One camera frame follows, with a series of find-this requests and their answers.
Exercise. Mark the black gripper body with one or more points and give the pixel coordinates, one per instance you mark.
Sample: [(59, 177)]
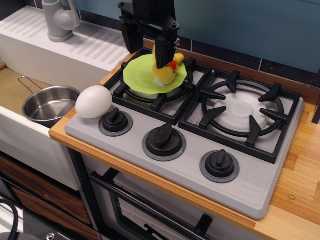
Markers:
[(152, 18)]

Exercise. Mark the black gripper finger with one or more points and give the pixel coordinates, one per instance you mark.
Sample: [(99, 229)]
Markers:
[(132, 37), (164, 51)]

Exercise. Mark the yellow stuffed duck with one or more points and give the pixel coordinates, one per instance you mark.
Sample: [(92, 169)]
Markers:
[(166, 75)]

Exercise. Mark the white egg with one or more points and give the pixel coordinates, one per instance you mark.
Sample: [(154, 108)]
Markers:
[(93, 102)]

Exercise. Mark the green plate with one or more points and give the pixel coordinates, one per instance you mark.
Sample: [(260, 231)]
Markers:
[(138, 76)]

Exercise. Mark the white toy sink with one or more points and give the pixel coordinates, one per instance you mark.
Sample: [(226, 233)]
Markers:
[(26, 54)]

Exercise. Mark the small steel pot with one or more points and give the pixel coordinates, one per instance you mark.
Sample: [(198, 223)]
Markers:
[(48, 106)]

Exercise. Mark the left black burner grate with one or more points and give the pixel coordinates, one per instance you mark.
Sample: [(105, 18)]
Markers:
[(166, 107)]

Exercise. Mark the black burner grate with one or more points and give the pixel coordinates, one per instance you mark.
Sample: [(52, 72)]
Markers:
[(243, 114), (166, 107)]

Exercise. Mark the grey toy faucet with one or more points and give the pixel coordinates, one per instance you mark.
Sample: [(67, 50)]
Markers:
[(60, 22)]

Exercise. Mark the left black stove knob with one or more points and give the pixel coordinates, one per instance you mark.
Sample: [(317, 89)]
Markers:
[(115, 123)]

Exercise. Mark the black stove knob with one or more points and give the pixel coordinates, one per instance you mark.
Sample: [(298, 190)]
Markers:
[(115, 123), (219, 166), (164, 143)]

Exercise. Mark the middle black stove knob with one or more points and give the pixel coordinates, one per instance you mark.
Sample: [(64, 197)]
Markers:
[(164, 143)]

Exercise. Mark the right black burner grate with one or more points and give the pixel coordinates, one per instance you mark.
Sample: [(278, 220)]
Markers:
[(243, 114)]

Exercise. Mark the right black stove knob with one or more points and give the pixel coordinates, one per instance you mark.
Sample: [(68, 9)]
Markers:
[(219, 166)]

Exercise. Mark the grey toy stove top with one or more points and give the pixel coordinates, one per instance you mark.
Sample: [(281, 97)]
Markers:
[(250, 193)]

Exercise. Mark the wooden drawer front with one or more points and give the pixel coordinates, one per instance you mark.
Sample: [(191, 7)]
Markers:
[(47, 198)]

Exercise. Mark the oven door with handle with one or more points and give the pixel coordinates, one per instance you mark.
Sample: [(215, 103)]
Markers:
[(145, 221)]

